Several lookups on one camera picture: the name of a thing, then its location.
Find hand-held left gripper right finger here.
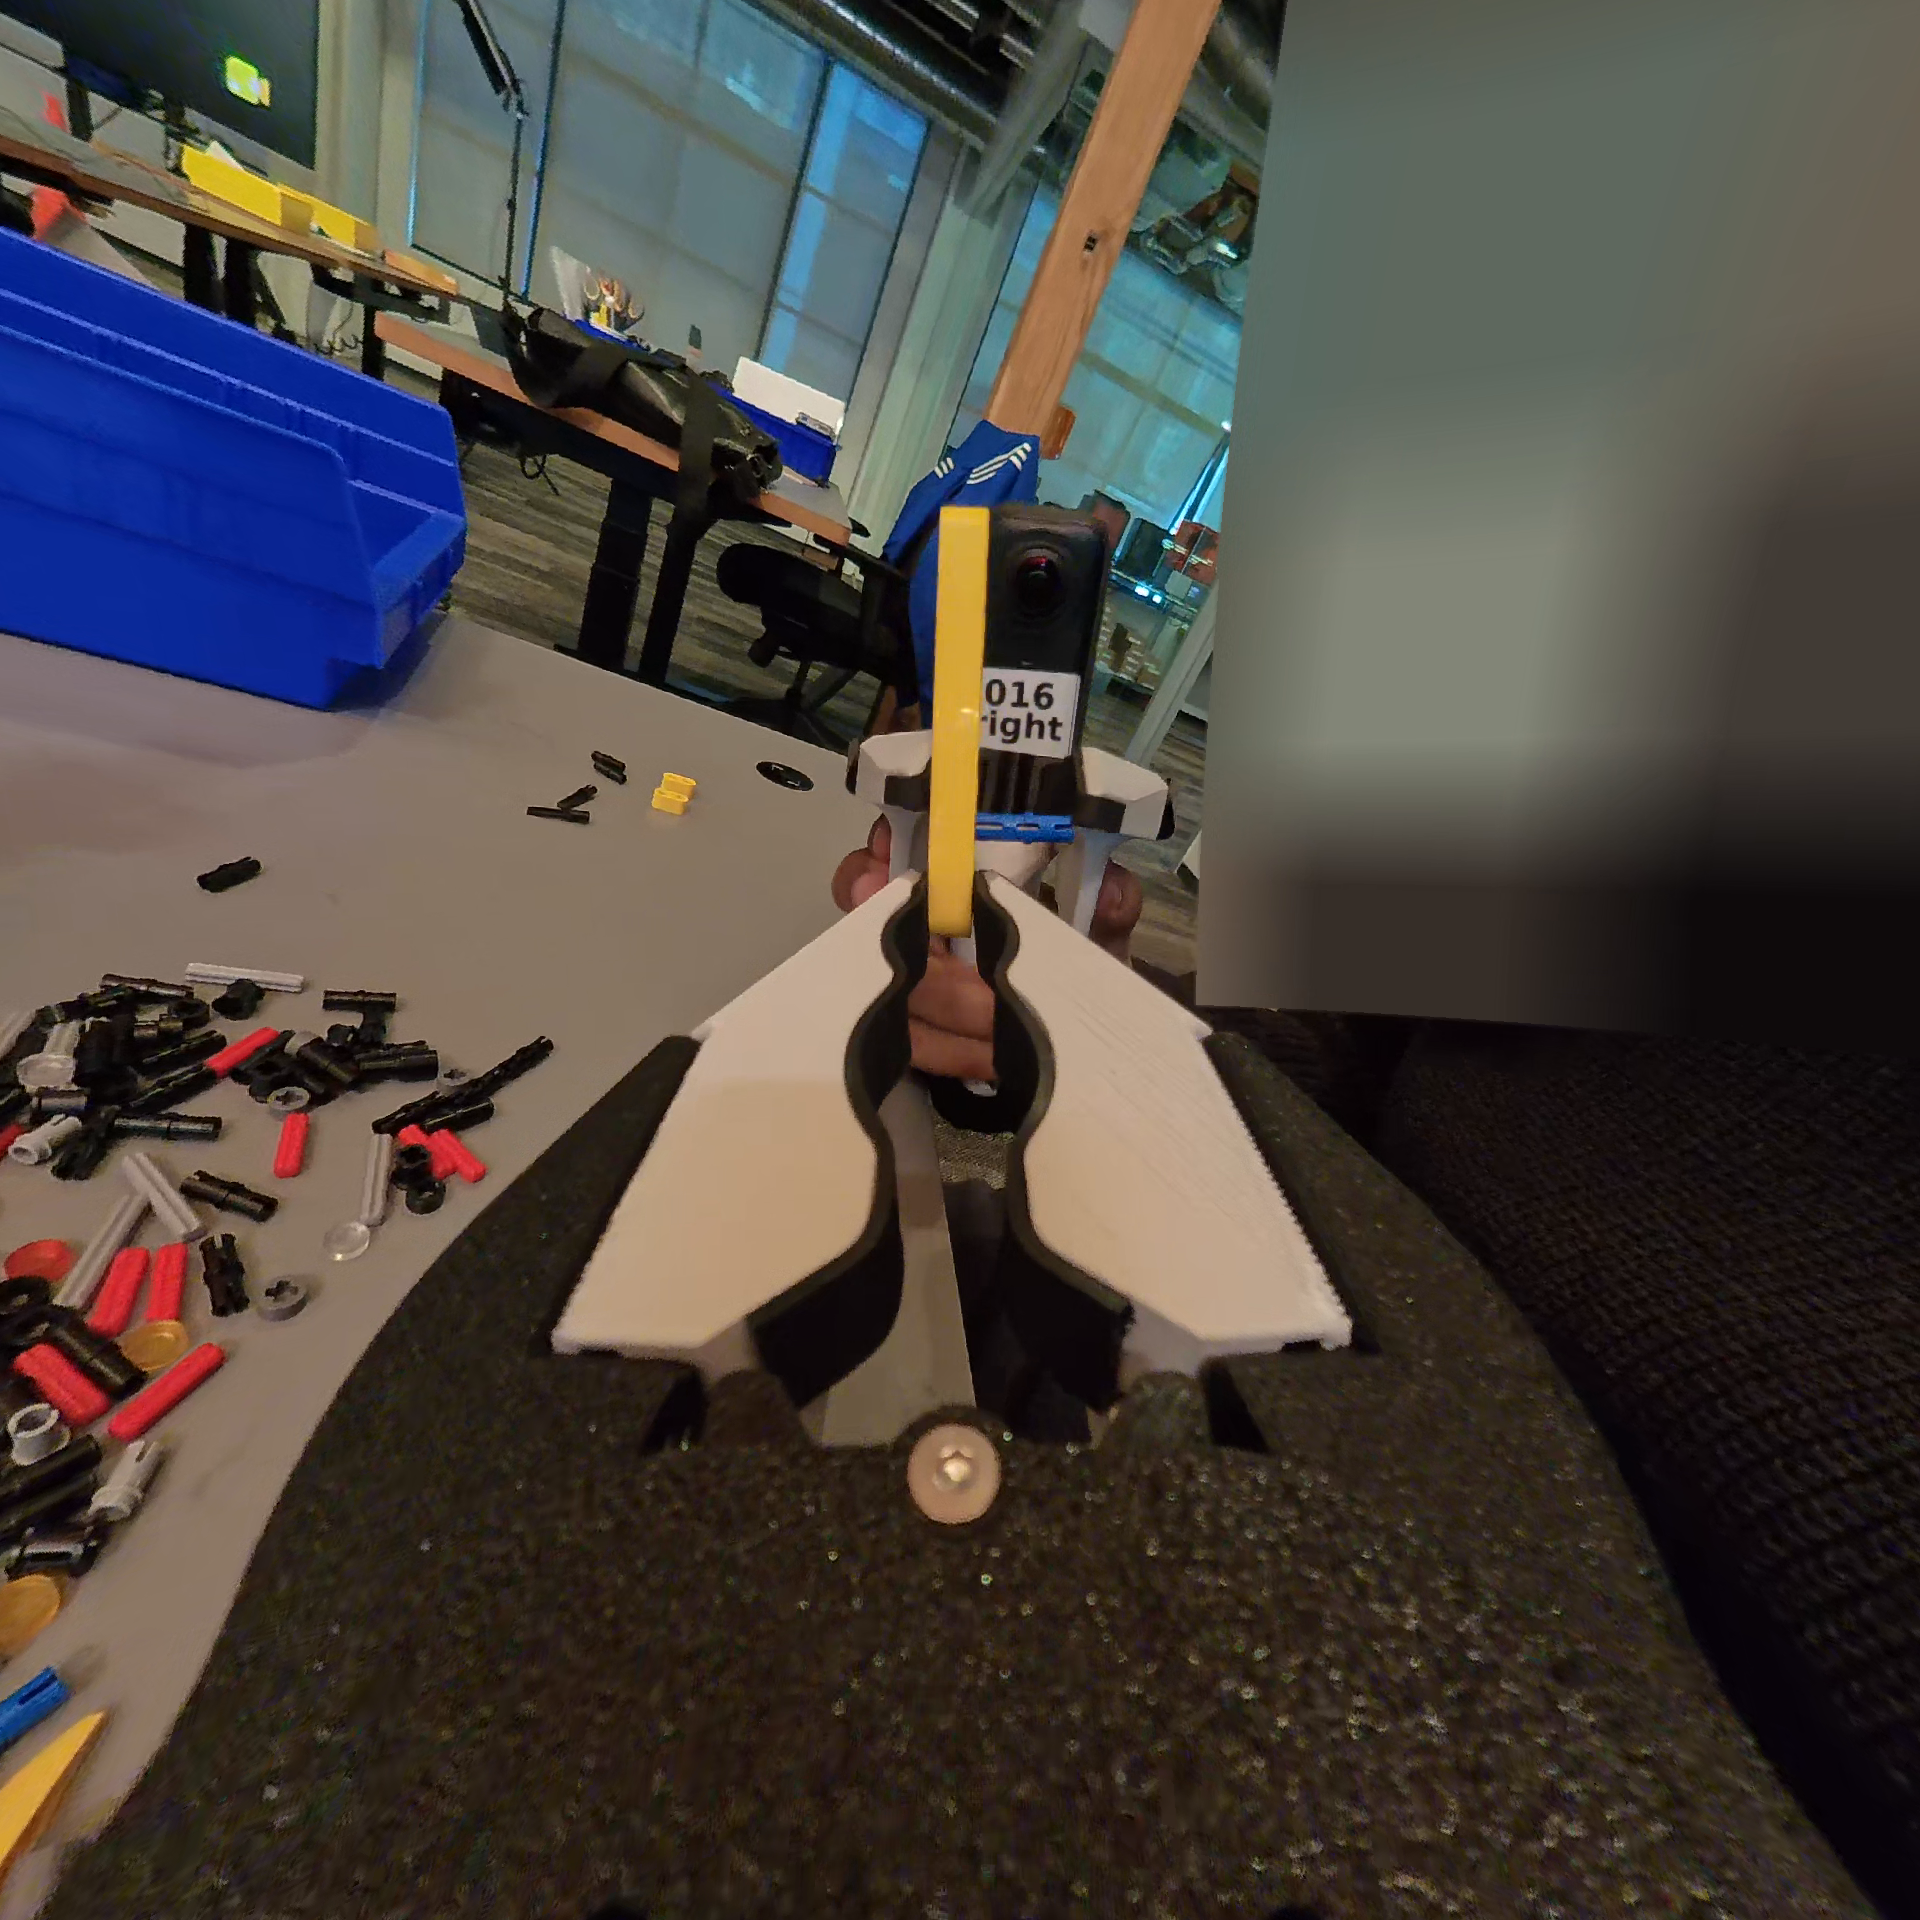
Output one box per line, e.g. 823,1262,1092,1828
975,877,1356,1403

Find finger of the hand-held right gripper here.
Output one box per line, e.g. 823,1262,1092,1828
843,731,935,890
1067,750,1179,933

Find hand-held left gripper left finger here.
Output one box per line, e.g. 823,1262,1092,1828
551,877,933,1378

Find yellow perforated beam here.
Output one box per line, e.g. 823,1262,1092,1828
926,506,991,940

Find person's right hand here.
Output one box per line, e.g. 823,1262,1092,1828
831,844,1152,1085

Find storage shelves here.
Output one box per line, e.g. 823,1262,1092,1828
1102,496,1216,723

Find blue jacket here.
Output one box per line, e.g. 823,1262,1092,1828
885,420,1039,706

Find black office chair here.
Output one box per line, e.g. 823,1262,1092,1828
717,540,917,753

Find white box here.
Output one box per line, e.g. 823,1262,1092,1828
729,356,845,482

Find wooden desk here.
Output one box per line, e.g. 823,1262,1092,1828
0,128,460,377
374,306,855,677

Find black bag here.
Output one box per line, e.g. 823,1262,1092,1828
502,300,781,520

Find pile of black red pins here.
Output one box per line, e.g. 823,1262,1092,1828
0,961,553,1659

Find black light stand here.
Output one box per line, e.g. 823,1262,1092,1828
451,0,534,301

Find blue storage bin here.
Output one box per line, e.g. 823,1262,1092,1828
0,225,467,710

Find yellow tray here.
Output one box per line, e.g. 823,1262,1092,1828
180,142,377,249

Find yellow wedge piece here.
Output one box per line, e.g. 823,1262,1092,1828
0,1710,109,1864

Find black monitor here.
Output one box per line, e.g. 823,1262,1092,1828
0,0,320,169

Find wooden post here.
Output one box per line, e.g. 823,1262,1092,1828
983,0,1224,460

